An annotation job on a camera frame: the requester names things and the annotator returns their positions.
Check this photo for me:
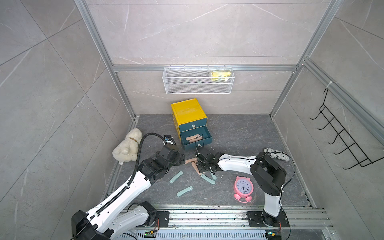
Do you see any teal fruit knife bottom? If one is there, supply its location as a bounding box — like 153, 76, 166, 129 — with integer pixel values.
177, 186, 193, 197

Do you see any yellow teal drawer cabinet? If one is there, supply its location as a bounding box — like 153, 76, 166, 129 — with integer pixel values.
171, 99, 213, 151

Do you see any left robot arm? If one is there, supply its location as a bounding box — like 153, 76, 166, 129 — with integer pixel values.
72, 144, 185, 240

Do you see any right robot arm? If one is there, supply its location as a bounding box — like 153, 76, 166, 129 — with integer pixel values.
195, 147, 289, 228

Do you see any white plush dog toy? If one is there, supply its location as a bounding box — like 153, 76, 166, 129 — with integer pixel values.
112, 128, 142, 165

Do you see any pink alarm clock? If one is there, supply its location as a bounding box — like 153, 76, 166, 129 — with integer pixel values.
234, 176, 254, 204

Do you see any white patterned toy shoe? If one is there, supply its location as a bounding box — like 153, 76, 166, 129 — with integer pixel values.
263, 148, 291, 162

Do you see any yellow item in basket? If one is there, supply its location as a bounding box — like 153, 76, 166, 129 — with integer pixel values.
209, 71, 232, 82

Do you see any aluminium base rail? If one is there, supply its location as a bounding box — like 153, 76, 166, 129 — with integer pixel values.
80, 204, 335, 240

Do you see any white wire wall basket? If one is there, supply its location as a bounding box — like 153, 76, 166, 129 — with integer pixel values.
162, 66, 235, 95

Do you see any black wire wall hook rack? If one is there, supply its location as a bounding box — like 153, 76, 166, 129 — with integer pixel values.
310, 89, 384, 170

